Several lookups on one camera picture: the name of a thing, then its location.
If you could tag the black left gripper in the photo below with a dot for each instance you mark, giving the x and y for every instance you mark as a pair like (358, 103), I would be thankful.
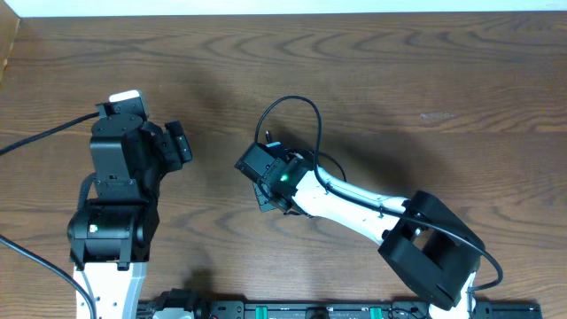
(175, 147)

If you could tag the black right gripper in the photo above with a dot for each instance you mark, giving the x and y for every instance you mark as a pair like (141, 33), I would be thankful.
(262, 197)

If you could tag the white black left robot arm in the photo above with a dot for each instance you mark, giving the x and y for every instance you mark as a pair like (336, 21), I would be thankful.
(117, 215)

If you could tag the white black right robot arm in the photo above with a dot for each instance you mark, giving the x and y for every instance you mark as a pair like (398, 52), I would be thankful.
(427, 246)

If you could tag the brown cardboard side panel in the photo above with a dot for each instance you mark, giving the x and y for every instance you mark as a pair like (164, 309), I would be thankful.
(9, 25)

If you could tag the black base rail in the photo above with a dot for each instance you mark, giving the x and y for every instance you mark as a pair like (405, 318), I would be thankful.
(187, 304)

